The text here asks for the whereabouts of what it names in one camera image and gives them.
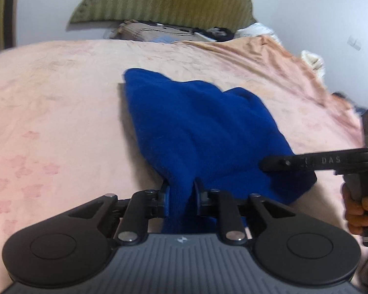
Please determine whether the blue knit garment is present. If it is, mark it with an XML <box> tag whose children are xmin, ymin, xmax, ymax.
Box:
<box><xmin>123</xmin><ymin>68</ymin><xmax>316</xmax><ymax>234</ymax></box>

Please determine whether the dark clothes pile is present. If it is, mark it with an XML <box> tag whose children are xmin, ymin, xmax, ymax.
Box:
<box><xmin>199</xmin><ymin>27</ymin><xmax>235</xmax><ymax>42</ymax></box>

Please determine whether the right hand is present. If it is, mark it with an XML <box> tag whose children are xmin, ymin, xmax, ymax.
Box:
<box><xmin>342</xmin><ymin>183</ymin><xmax>368</xmax><ymax>235</ymax></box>

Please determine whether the cream crumpled cloth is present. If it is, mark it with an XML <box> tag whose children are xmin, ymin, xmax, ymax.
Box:
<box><xmin>301</xmin><ymin>50</ymin><xmax>326</xmax><ymax>78</ymax></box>

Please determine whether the pink floral bed sheet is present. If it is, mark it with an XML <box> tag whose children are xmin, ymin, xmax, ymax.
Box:
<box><xmin>0</xmin><ymin>36</ymin><xmax>363</xmax><ymax>292</ymax></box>

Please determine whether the white crumpled blanket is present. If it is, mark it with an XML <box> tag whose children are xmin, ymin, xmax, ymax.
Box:
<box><xmin>235</xmin><ymin>22</ymin><xmax>278</xmax><ymax>40</ymax></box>

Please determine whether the brown patterned pillow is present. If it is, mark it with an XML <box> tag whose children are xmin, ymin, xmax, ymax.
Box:
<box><xmin>109</xmin><ymin>20</ymin><xmax>215</xmax><ymax>44</ymax></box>

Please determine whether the olive padded headboard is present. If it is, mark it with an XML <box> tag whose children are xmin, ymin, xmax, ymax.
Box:
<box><xmin>70</xmin><ymin>0</ymin><xmax>256</xmax><ymax>32</ymax></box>

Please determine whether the white wall switch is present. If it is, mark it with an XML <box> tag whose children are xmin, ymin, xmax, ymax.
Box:
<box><xmin>347</xmin><ymin>36</ymin><xmax>362</xmax><ymax>51</ymax></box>

